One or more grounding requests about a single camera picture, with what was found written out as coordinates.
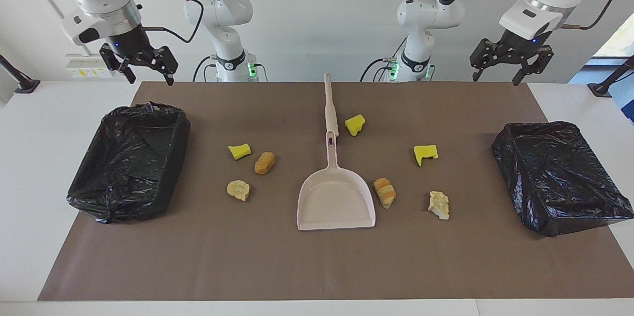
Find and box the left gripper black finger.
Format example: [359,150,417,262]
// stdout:
[513,46,553,86]
[471,39,504,82]

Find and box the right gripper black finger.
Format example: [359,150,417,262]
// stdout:
[149,46,179,86]
[101,44,136,84]

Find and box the curved yellow sponge piece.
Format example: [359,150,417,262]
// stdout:
[228,143,252,160]

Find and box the notched yellow sponge piece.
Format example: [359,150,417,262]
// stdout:
[414,145,439,167]

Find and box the brown oval croquette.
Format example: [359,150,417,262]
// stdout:
[254,152,276,175]

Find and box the pale bread piece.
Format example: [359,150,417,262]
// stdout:
[226,180,251,202]

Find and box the yellow green-backed sponge piece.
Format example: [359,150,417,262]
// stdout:
[345,114,366,137]

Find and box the pale whitish bread chunk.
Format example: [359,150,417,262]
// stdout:
[428,191,450,220]

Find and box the beige black-bristle hand brush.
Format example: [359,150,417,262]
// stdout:
[323,72,341,146]

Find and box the striped croissant piece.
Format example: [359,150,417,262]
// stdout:
[372,178,397,209]

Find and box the pale pink plastic dustpan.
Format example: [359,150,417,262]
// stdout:
[296,131,377,231]

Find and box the black bag lined bin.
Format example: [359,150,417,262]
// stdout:
[66,102,191,225]
[491,121,634,237]

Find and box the black clamp stand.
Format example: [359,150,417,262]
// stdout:
[0,54,41,94]
[588,56,634,98]

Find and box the bright window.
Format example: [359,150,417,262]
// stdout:
[593,19,634,59]

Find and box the blue object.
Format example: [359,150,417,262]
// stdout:
[614,83,634,123]

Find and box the brown table mat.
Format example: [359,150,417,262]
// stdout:
[37,82,634,302]

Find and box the white wall socket box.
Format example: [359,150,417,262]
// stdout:
[66,53,118,79]

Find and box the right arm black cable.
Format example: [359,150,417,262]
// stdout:
[134,0,205,44]

